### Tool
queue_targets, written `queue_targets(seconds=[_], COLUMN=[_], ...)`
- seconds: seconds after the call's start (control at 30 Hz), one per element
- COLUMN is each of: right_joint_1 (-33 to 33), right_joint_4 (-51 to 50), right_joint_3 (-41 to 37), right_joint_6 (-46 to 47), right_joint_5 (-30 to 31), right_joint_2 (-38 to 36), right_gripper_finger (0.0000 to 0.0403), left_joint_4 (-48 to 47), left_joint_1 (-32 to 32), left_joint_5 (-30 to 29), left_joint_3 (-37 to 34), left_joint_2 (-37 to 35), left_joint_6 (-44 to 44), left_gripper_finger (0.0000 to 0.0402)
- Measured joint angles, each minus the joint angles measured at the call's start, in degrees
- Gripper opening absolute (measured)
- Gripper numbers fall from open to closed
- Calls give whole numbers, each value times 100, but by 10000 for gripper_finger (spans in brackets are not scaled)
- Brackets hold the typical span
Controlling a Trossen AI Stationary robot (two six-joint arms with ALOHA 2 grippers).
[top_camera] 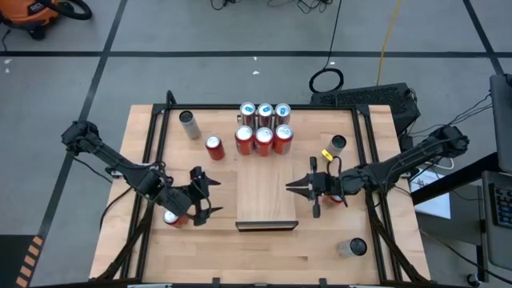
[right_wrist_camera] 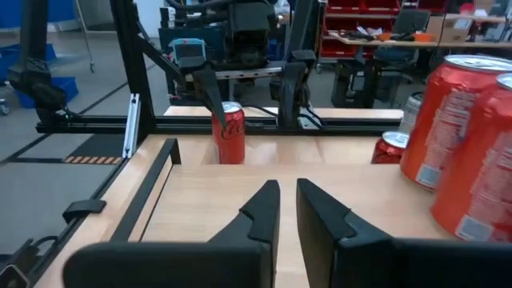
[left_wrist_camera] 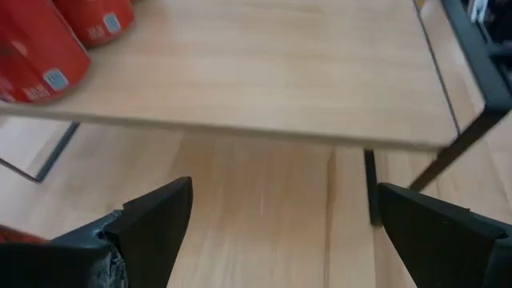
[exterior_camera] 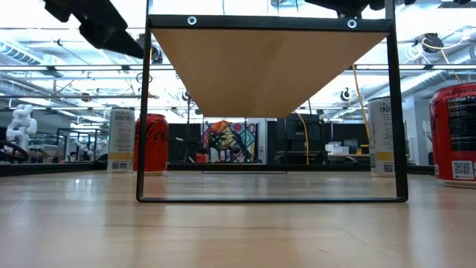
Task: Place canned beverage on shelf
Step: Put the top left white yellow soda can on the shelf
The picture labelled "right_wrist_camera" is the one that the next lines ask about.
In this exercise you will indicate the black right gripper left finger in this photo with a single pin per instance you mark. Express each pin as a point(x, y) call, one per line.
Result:
point(240, 260)

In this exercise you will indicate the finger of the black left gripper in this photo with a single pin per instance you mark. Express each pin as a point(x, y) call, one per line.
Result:
point(290, 96)
point(210, 92)

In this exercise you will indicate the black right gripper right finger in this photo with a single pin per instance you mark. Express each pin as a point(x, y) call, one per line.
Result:
point(340, 248)

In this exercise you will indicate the red Coca-Cola can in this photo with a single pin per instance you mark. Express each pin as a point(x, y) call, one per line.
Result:
point(232, 140)
point(386, 154)

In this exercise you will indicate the red soda can blue logo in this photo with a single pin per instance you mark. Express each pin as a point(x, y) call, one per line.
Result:
point(480, 180)
point(444, 120)

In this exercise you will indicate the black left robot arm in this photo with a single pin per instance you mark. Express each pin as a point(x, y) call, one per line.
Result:
point(302, 24)

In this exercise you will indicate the slim white beverage can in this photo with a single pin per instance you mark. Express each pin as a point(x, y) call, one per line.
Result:
point(410, 116)

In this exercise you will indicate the red parts bin rack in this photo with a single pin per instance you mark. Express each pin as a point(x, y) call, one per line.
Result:
point(344, 48)

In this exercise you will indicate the black office chair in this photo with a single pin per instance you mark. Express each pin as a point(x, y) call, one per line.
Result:
point(408, 24)

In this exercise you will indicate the blue plastic bin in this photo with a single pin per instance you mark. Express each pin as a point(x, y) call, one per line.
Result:
point(8, 60)
point(66, 90)

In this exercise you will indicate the cardboard box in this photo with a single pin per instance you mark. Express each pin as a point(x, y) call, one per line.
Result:
point(450, 30)

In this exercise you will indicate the wooden desk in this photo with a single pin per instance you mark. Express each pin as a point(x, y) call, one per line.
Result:
point(472, 45)

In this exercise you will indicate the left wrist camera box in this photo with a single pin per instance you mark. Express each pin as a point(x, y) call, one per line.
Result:
point(188, 52)

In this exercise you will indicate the wooden shelf black metal frame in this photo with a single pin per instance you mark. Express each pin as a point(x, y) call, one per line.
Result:
point(208, 192)

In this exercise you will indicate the black aluminium rig frame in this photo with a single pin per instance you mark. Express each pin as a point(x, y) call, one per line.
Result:
point(128, 60)

